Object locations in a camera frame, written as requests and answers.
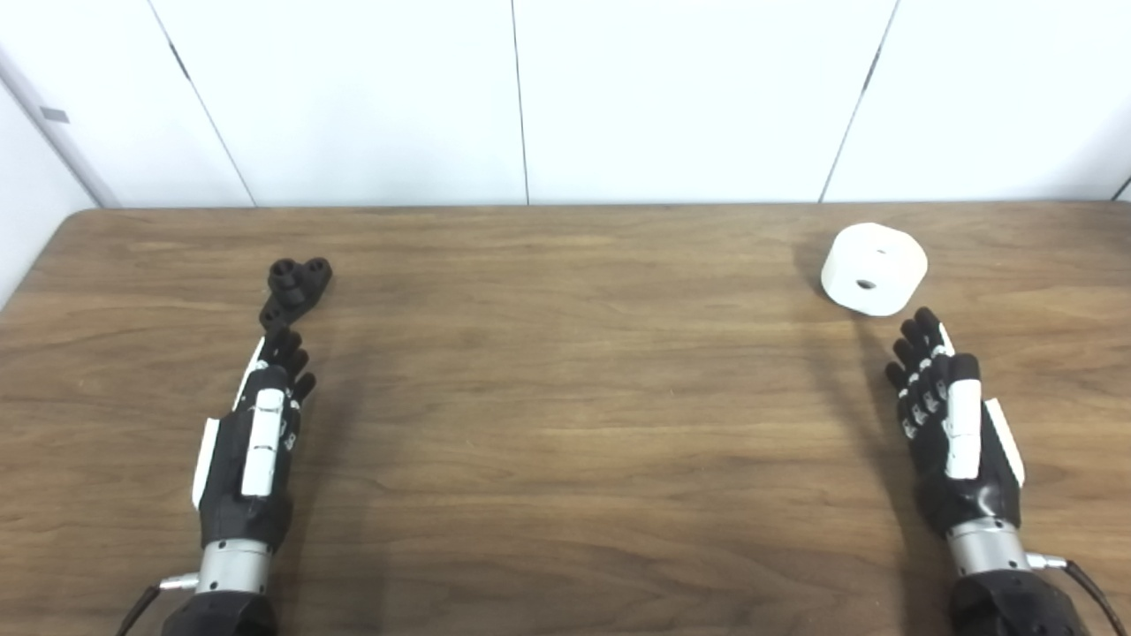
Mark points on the round white plastic piece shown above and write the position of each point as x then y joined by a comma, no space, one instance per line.
870,256

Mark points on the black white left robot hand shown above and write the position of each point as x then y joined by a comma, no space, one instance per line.
231,477

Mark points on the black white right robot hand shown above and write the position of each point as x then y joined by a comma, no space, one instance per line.
981,495

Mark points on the black plastic holder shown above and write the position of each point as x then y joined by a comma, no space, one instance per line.
296,284

